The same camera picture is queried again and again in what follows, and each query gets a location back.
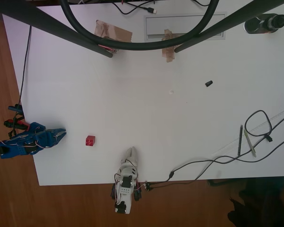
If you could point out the small brown tape piece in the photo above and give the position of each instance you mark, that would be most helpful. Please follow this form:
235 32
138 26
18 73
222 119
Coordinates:
169 54

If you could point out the black clamp device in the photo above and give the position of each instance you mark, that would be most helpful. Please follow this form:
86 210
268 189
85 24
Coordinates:
262 23

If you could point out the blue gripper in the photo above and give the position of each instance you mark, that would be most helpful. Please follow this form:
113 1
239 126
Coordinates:
52 135

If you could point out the transparent ruler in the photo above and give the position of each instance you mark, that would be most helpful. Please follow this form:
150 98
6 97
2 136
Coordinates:
258 128

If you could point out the red lego brick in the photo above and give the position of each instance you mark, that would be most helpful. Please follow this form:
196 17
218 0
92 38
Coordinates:
90 141

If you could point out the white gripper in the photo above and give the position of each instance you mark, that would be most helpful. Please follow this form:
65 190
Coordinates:
130 159

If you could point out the blue table clamp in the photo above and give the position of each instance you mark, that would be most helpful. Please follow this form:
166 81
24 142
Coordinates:
15 108

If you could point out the black tripod leg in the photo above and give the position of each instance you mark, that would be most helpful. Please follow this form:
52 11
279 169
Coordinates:
227 23
49 26

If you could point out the large brown tape piece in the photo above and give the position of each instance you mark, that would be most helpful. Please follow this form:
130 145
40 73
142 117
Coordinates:
118 32

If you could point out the red black table clamp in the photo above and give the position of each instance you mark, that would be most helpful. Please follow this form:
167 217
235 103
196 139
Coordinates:
16 124

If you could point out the black clamp with red knob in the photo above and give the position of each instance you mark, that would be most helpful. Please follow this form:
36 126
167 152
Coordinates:
137 192

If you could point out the green pen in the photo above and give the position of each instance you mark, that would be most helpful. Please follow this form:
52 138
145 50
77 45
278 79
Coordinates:
250 143

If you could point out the small black cap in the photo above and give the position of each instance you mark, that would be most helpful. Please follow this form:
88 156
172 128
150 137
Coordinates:
209 83

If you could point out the black pen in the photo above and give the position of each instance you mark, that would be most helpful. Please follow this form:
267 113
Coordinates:
240 142

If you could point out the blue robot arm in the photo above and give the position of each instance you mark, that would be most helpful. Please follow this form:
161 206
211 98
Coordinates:
16 146

